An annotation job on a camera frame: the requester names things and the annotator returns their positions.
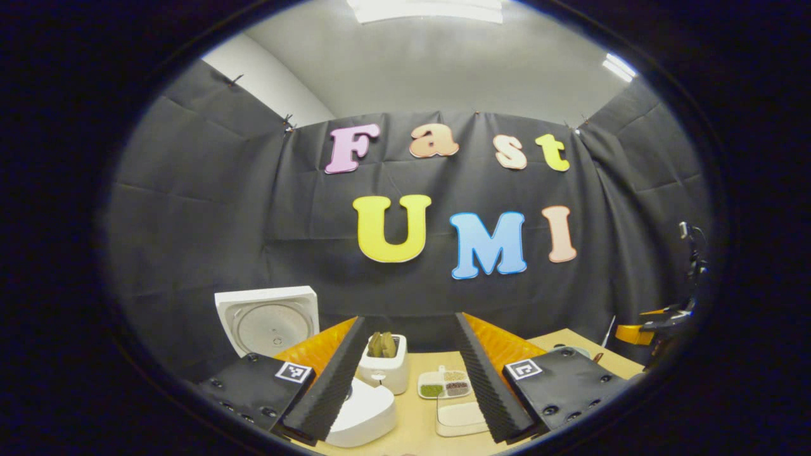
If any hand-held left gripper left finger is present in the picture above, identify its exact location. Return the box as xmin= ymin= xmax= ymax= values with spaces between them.
xmin=195 ymin=316 xmax=367 ymax=443

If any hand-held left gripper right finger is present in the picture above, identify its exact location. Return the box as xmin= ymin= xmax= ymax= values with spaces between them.
xmin=455 ymin=312 xmax=629 ymax=445

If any glass tray of rice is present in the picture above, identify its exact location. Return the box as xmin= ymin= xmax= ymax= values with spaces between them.
xmin=435 ymin=393 xmax=492 ymax=438

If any white rice cooker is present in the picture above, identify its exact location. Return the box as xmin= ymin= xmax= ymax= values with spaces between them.
xmin=214 ymin=286 xmax=398 ymax=448

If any white divided bean dish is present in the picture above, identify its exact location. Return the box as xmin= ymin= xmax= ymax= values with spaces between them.
xmin=418 ymin=366 xmax=473 ymax=400

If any white toaster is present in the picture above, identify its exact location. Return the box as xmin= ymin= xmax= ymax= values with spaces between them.
xmin=357 ymin=334 xmax=410 ymax=396

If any black backdrop cloth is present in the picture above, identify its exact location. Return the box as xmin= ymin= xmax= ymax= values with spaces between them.
xmin=108 ymin=60 xmax=713 ymax=382

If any small ceiling light panel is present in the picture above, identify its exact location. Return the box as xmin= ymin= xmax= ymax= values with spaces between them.
xmin=602 ymin=53 xmax=638 ymax=84

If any large ceiling light panel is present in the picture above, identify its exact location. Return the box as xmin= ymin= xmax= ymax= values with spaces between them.
xmin=347 ymin=0 xmax=505 ymax=25

